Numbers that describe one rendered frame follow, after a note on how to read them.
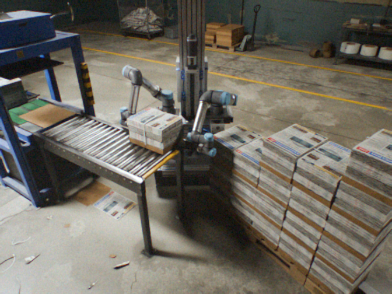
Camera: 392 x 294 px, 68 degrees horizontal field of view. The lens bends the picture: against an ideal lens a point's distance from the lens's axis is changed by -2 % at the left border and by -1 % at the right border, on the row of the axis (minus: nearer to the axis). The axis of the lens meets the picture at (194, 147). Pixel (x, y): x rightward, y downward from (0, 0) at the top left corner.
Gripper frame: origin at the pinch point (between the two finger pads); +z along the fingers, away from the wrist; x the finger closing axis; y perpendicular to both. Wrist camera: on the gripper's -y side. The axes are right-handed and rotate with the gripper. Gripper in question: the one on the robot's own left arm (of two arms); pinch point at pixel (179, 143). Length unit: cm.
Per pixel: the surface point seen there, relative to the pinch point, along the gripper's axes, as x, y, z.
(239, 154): -6, 4, -55
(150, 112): 5.4, 24.8, 26.2
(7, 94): 40, 17, 198
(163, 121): 12.3, 24.9, 6.3
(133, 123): 24.8, 22.4, 27.8
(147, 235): 61, -55, -9
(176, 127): 6.6, 19.4, -2.3
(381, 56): -610, -48, -127
